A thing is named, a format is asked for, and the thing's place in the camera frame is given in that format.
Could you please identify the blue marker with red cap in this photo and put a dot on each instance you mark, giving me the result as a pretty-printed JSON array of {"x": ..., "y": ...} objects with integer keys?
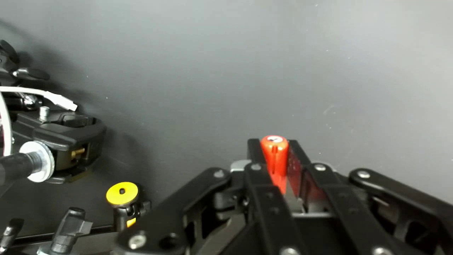
[{"x": 275, "y": 157}]

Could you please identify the black camera rig equipment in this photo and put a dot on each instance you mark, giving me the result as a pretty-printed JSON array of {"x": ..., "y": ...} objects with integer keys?
[{"x": 71, "y": 132}]

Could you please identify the yellow round knob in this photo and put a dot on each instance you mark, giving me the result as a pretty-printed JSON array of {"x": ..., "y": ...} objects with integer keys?
[{"x": 122, "y": 193}]

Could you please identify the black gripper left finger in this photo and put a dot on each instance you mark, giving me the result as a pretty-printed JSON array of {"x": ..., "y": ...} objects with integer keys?
[{"x": 264, "y": 212}]

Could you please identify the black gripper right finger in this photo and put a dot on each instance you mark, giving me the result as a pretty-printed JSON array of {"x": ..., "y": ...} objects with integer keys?
[{"x": 358, "y": 212}]

